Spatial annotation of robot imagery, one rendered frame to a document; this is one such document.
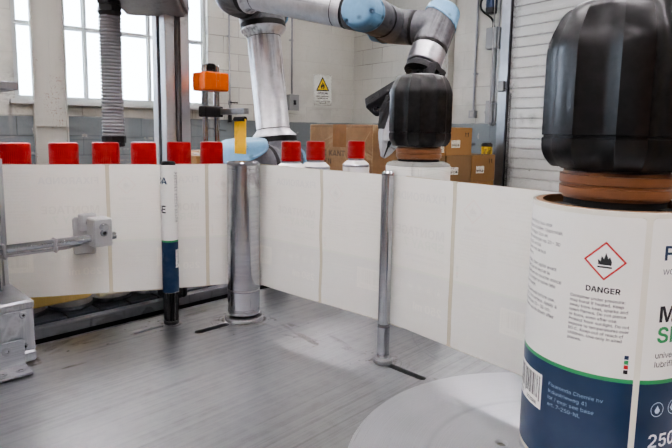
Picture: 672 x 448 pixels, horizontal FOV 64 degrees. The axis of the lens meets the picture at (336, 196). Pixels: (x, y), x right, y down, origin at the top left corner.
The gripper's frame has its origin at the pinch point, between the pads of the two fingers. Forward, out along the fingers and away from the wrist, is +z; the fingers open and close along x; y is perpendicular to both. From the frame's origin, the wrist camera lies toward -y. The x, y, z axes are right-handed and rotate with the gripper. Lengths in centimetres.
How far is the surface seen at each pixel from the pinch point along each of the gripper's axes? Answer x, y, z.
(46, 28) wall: 33, -519, -136
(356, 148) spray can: -8.4, 1.6, 3.9
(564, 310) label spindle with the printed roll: -45, 61, 32
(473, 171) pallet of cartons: 327, -196, -150
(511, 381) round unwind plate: -28, 51, 36
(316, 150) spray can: -17.7, 2.2, 9.4
